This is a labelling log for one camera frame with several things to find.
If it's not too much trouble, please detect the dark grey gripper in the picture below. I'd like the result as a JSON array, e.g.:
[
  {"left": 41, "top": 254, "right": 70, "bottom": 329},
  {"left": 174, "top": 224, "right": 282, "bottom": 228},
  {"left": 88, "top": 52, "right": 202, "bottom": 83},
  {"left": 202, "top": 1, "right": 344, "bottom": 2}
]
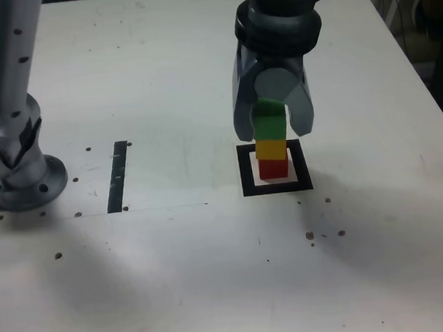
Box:
[{"left": 226, "top": 36, "right": 317, "bottom": 144}]

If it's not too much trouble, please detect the green cube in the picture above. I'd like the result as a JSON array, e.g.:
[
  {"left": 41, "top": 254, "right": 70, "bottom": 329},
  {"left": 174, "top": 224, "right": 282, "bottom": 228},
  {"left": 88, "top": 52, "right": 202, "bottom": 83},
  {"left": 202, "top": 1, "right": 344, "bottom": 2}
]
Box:
[{"left": 251, "top": 95, "right": 289, "bottom": 143}]

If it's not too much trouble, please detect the yellow cube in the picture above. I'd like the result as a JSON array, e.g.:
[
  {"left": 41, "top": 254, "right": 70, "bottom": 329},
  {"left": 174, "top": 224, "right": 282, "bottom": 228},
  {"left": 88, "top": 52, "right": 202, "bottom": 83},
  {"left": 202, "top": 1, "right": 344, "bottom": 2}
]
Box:
[{"left": 254, "top": 136, "right": 288, "bottom": 163}]

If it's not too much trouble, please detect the red cube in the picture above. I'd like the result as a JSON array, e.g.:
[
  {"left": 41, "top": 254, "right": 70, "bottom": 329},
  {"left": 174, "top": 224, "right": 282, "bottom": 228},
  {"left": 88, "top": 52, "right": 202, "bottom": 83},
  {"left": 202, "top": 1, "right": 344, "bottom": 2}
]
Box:
[{"left": 257, "top": 156, "right": 289, "bottom": 181}]

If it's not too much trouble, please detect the black tape square outline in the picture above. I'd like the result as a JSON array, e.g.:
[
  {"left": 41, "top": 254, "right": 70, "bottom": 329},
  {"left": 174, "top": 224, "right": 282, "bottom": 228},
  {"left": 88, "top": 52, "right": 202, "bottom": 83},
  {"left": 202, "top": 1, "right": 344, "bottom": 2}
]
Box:
[{"left": 235, "top": 137, "right": 315, "bottom": 197}]

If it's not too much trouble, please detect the black tape strip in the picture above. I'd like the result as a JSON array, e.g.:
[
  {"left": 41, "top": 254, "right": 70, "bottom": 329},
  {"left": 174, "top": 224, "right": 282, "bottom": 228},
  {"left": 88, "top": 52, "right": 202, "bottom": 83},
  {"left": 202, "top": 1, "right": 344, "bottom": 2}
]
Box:
[{"left": 101, "top": 140, "right": 134, "bottom": 215}]

